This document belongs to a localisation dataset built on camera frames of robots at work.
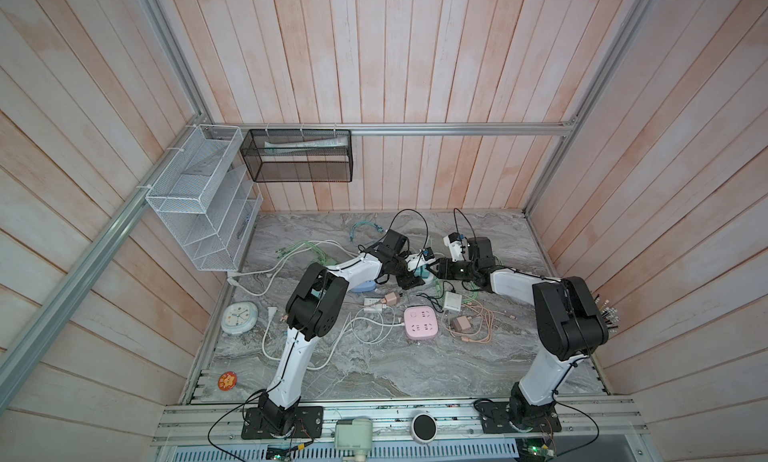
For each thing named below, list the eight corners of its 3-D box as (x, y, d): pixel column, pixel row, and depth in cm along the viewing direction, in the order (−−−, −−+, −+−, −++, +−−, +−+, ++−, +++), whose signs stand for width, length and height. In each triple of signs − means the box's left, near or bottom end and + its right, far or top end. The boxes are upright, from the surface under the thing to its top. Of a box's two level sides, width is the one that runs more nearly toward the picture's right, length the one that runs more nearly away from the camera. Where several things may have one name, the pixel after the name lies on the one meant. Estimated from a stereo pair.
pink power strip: (405, 339, 89) (406, 336, 87) (404, 309, 95) (404, 306, 93) (437, 339, 89) (438, 336, 87) (433, 309, 95) (434, 306, 93)
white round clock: (220, 334, 90) (216, 330, 88) (230, 307, 96) (226, 302, 94) (253, 334, 90) (249, 330, 88) (260, 307, 96) (257, 302, 94)
